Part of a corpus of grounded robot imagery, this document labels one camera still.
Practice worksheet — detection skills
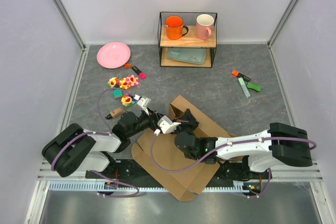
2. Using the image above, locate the brown cardboard box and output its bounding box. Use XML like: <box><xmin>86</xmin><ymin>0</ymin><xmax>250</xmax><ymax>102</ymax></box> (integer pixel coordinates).
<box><xmin>131</xmin><ymin>95</ymin><xmax>234</xmax><ymax>201</ymax></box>

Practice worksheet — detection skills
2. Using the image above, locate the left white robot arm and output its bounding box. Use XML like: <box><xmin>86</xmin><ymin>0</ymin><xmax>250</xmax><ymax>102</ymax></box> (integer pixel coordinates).
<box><xmin>41</xmin><ymin>110</ymin><xmax>164</xmax><ymax>178</ymax></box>

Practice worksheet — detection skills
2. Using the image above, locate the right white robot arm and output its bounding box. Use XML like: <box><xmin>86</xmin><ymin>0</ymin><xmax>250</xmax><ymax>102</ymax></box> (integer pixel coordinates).
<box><xmin>174</xmin><ymin>110</ymin><xmax>317</xmax><ymax>179</ymax></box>

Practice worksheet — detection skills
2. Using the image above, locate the lower rainbow flower plush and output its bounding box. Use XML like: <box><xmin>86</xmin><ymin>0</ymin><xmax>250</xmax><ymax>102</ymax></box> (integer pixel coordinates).
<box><xmin>121</xmin><ymin>94</ymin><xmax>135</xmax><ymax>107</ymax></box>

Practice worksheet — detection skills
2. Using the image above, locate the rainbow flower plush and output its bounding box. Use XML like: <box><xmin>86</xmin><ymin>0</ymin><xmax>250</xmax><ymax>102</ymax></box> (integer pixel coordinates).
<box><xmin>121</xmin><ymin>94</ymin><xmax>135</xmax><ymax>107</ymax></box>
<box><xmin>108</xmin><ymin>77</ymin><xmax>120</xmax><ymax>88</ymax></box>

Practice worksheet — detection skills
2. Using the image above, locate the teal green eraser block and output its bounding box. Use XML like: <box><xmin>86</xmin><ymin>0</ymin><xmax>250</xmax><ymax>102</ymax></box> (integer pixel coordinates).
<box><xmin>113</xmin><ymin>89</ymin><xmax>123</xmax><ymax>99</ymax></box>

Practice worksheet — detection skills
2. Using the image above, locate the pink petal flower plush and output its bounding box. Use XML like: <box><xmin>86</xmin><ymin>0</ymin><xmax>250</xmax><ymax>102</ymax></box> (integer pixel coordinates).
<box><xmin>126</xmin><ymin>75</ymin><xmax>139</xmax><ymax>87</ymax></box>

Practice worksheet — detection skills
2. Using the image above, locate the middle orange flower plush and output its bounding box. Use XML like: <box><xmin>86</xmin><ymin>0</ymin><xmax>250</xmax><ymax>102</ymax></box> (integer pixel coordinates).
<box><xmin>119</xmin><ymin>78</ymin><xmax>131</xmax><ymax>90</ymax></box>

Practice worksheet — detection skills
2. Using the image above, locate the left rainbow flower plush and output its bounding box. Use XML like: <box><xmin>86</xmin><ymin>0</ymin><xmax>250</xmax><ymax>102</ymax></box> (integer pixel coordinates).
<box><xmin>108</xmin><ymin>77</ymin><xmax>120</xmax><ymax>88</ymax></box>

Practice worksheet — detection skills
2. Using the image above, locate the pink black highlighter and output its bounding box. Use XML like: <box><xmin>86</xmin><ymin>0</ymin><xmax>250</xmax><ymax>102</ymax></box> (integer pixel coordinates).
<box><xmin>132</xmin><ymin>66</ymin><xmax>146</xmax><ymax>79</ymax></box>

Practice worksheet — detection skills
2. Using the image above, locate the small orange bow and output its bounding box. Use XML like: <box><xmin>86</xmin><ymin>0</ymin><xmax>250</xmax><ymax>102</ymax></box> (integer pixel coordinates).
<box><xmin>124</xmin><ymin>63</ymin><xmax>132</xmax><ymax>68</ymax></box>

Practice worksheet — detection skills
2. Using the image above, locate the light green highlighter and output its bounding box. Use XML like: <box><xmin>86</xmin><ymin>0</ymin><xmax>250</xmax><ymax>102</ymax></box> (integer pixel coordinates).
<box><xmin>238</xmin><ymin>77</ymin><xmax>250</xmax><ymax>98</ymax></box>

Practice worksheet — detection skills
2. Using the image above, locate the teal divided tray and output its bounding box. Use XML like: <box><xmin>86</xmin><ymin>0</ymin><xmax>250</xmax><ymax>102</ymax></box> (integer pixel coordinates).
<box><xmin>167</xmin><ymin>48</ymin><xmax>206</xmax><ymax>65</ymax></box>

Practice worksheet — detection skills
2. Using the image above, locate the orange black highlighter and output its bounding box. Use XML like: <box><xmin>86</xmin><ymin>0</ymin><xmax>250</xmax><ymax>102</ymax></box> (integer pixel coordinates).
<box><xmin>232</xmin><ymin>70</ymin><xmax>251</xmax><ymax>82</ymax></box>

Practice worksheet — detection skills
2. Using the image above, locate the pink round plate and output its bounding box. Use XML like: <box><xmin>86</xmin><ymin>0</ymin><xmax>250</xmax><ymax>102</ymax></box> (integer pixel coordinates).
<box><xmin>97</xmin><ymin>42</ymin><xmax>131</xmax><ymax>69</ymax></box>

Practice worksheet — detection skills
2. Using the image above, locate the orange enamel mug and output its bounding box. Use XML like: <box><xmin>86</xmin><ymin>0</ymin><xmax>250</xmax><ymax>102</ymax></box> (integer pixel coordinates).
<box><xmin>165</xmin><ymin>15</ymin><xmax>189</xmax><ymax>40</ymax></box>

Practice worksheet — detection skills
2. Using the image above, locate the pink ceramic mug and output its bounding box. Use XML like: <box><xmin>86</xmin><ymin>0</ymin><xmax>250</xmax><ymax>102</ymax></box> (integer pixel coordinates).
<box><xmin>196</xmin><ymin>14</ymin><xmax>215</xmax><ymax>40</ymax></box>

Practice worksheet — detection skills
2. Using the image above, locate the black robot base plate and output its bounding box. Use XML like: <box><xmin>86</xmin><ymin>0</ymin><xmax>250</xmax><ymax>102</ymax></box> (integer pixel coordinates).
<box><xmin>101</xmin><ymin>158</ymin><xmax>269</xmax><ymax>182</ymax></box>

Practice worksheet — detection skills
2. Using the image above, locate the black wire wooden shelf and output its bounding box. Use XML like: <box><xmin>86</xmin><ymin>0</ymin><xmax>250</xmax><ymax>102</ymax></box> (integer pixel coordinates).
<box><xmin>157</xmin><ymin>12</ymin><xmax>218</xmax><ymax>68</ymax></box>

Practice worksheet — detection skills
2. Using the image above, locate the slotted cable duct rail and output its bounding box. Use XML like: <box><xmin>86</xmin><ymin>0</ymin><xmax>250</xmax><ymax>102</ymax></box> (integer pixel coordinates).
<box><xmin>48</xmin><ymin>180</ymin><xmax>256</xmax><ymax>193</ymax></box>

